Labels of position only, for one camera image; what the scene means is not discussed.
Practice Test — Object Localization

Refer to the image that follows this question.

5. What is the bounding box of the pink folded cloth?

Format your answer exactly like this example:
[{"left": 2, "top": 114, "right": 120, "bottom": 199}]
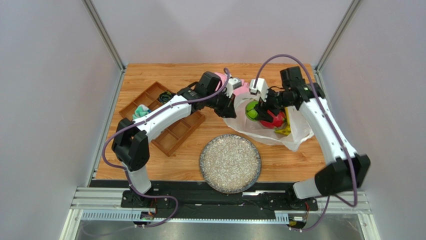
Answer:
[{"left": 214, "top": 72, "right": 250, "bottom": 97}]

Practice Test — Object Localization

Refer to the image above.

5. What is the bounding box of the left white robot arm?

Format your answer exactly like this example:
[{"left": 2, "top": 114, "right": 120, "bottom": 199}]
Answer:
[{"left": 107, "top": 68, "right": 243, "bottom": 195}]

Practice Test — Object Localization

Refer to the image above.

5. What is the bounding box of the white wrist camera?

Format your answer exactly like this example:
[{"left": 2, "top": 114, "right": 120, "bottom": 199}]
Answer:
[
  {"left": 249, "top": 78, "right": 269, "bottom": 102},
  {"left": 225, "top": 77, "right": 243, "bottom": 98}
]

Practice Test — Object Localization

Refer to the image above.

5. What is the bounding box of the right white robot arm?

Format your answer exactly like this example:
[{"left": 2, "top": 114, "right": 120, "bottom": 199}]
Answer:
[{"left": 249, "top": 66, "right": 371, "bottom": 200}]

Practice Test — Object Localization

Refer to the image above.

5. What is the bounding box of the green fake melon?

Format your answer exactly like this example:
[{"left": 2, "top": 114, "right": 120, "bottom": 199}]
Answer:
[{"left": 245, "top": 100, "right": 259, "bottom": 122}]

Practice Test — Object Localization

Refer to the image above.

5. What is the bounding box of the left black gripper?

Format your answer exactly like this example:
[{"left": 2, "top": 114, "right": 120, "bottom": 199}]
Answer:
[{"left": 205, "top": 89, "right": 236, "bottom": 119}]

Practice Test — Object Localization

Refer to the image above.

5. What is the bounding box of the white plastic bag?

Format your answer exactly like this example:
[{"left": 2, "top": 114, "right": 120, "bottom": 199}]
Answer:
[{"left": 224, "top": 92, "right": 314, "bottom": 152}]

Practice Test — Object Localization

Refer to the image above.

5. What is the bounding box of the white teal rolled sock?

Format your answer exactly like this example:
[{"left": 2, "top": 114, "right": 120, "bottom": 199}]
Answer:
[{"left": 132, "top": 104, "right": 151, "bottom": 120}]

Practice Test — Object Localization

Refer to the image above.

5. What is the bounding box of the red fake dragon fruit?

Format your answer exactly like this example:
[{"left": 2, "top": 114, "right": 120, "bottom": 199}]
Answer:
[{"left": 259, "top": 110, "right": 287, "bottom": 130}]

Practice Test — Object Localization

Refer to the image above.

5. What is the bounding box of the yellow fake banana bunch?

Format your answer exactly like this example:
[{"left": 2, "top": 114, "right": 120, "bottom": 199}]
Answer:
[{"left": 274, "top": 118, "right": 291, "bottom": 136}]

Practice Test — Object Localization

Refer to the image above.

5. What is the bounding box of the brown wooden divided tray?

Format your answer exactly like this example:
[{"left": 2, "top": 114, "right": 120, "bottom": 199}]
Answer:
[{"left": 119, "top": 81, "right": 206, "bottom": 157}]

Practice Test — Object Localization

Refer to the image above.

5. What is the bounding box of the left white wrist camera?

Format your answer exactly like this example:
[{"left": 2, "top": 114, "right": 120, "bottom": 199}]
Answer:
[{"left": 225, "top": 77, "right": 243, "bottom": 98}]

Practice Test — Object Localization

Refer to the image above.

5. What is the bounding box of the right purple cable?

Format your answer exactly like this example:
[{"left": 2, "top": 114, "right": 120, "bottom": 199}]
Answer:
[{"left": 253, "top": 54, "right": 359, "bottom": 233}]

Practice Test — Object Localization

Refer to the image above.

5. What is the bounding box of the speckled round plate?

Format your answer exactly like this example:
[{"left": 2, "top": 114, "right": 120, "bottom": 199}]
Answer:
[{"left": 199, "top": 134, "right": 262, "bottom": 194}]

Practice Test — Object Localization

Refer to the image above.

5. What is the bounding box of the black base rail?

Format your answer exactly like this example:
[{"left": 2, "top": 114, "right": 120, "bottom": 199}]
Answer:
[{"left": 90, "top": 180, "right": 319, "bottom": 220}]

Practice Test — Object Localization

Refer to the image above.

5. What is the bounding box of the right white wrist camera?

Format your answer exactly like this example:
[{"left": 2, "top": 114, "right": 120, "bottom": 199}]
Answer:
[{"left": 249, "top": 78, "right": 269, "bottom": 102}]

